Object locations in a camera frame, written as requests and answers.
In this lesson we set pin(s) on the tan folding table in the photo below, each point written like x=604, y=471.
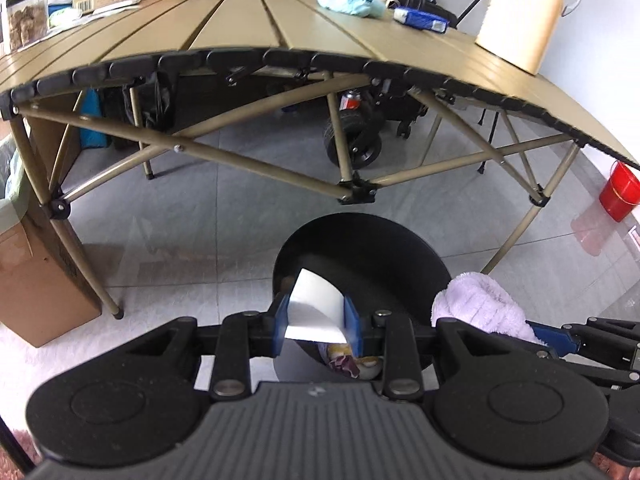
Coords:
x=250, y=166

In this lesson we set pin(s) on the clear snack jar black lid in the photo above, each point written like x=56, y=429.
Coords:
x=25, y=20

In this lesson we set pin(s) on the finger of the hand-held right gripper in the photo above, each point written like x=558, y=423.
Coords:
x=550, y=337
x=600, y=372

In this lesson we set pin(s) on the black trash bin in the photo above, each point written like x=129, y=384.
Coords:
x=360, y=250

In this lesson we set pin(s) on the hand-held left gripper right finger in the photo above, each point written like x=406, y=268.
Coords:
x=351, y=325

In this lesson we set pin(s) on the red white spray can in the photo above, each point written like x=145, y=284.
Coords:
x=351, y=101

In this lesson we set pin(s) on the white paper piece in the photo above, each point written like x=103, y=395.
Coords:
x=315, y=310

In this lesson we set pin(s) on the blue tissue packet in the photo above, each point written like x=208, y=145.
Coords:
x=422, y=20

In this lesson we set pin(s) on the black plastic bag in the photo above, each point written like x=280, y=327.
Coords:
x=150, y=105

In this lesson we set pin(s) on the brown cardboard box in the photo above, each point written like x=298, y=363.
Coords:
x=40, y=270

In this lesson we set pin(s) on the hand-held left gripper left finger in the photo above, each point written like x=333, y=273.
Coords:
x=280, y=325

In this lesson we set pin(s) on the purple satin cloth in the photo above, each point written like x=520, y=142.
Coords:
x=345, y=362

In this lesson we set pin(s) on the small green bottle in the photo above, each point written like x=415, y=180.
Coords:
x=62, y=17

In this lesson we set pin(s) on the cream spray bottle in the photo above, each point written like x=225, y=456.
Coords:
x=520, y=10

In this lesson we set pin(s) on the teal plush cloth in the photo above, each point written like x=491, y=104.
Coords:
x=350, y=0

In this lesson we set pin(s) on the blue box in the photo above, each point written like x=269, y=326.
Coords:
x=92, y=120

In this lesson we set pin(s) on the green plastic bag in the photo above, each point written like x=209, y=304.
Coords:
x=12, y=185

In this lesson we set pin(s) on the red bucket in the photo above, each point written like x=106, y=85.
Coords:
x=617, y=195

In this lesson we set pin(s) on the lavender fluffy towel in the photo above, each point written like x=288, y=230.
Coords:
x=480, y=305

